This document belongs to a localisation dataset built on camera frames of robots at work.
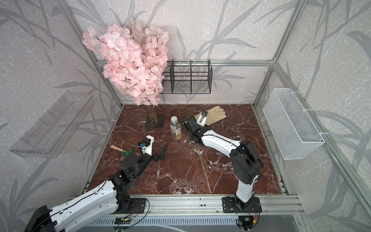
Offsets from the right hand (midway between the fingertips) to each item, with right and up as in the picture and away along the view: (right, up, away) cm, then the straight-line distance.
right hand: (197, 122), depth 91 cm
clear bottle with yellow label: (-15, -4, +8) cm, 17 cm away
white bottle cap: (-14, +2, -5) cm, 15 cm away
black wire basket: (-7, +33, +16) cm, 38 cm away
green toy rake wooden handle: (-47, -19, +2) cm, 51 cm away
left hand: (-19, -9, -17) cm, 27 cm away
